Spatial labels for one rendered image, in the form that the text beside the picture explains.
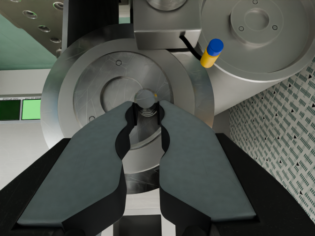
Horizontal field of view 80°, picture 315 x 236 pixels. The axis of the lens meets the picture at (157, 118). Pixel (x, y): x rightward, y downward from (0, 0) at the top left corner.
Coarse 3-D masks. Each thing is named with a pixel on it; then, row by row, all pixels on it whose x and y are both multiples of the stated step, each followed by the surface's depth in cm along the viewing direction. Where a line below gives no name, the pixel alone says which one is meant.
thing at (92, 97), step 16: (96, 64) 14; (112, 64) 14; (128, 64) 14; (144, 64) 14; (80, 80) 14; (96, 80) 14; (112, 80) 14; (128, 80) 15; (144, 80) 14; (160, 80) 14; (80, 96) 14; (96, 96) 14; (112, 96) 14; (128, 96) 14; (160, 96) 14; (80, 112) 14; (96, 112) 14; (144, 128) 14; (160, 128) 14
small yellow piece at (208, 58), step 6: (180, 36) 14; (186, 42) 14; (210, 42) 11; (216, 42) 11; (222, 42) 11; (192, 48) 14; (210, 48) 11; (216, 48) 11; (222, 48) 11; (198, 54) 13; (204, 54) 12; (210, 54) 11; (216, 54) 11; (204, 60) 12; (210, 60) 12; (204, 66) 13; (210, 66) 13
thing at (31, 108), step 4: (24, 100) 50; (28, 100) 50; (32, 100) 49; (36, 100) 49; (40, 100) 49; (24, 104) 49; (28, 104) 49; (32, 104) 49; (36, 104) 49; (24, 108) 49; (28, 108) 49; (32, 108) 49; (36, 108) 49; (24, 112) 49; (28, 112) 49; (32, 112) 49; (36, 112) 49; (24, 116) 49; (28, 116) 49; (32, 116) 49; (36, 116) 49
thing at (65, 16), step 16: (64, 0) 19; (80, 0) 22; (96, 0) 27; (64, 16) 18; (80, 16) 21; (96, 16) 27; (112, 16) 38; (64, 32) 18; (80, 32) 21; (64, 48) 18
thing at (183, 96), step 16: (96, 48) 16; (112, 48) 16; (128, 48) 16; (80, 64) 16; (160, 64) 16; (176, 64) 16; (64, 80) 16; (176, 80) 16; (64, 96) 16; (176, 96) 16; (192, 96) 16; (64, 112) 16; (192, 112) 15; (64, 128) 15; (80, 128) 15; (160, 144) 15; (128, 160) 15; (144, 160) 15
